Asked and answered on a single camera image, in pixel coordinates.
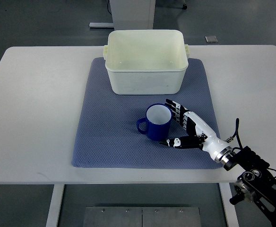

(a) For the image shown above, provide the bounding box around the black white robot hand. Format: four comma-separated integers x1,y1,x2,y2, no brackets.
159,99,233,165

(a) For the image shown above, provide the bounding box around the blue enamel mug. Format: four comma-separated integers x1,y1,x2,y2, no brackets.
136,103,173,141

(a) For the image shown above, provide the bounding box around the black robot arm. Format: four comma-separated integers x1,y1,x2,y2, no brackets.
221,119,276,227

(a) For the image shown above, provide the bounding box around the white plastic box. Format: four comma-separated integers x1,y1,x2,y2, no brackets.
103,29,190,95

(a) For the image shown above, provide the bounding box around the right white table leg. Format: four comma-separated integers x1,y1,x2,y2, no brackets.
219,183,239,227

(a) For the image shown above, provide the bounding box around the white table leg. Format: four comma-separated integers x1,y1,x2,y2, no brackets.
219,183,239,227
46,184,65,227

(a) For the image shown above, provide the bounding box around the blue quilted mat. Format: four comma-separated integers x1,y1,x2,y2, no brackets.
72,58,221,169

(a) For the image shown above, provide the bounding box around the grey floor socket plate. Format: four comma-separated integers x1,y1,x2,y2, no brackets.
205,35,218,44

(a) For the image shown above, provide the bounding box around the metal floor plate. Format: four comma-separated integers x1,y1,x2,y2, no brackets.
83,206,201,227

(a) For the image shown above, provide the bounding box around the white pillar base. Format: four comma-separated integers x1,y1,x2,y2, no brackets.
89,0,156,30

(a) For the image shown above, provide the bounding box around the left white table leg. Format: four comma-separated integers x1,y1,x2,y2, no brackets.
46,184,65,227

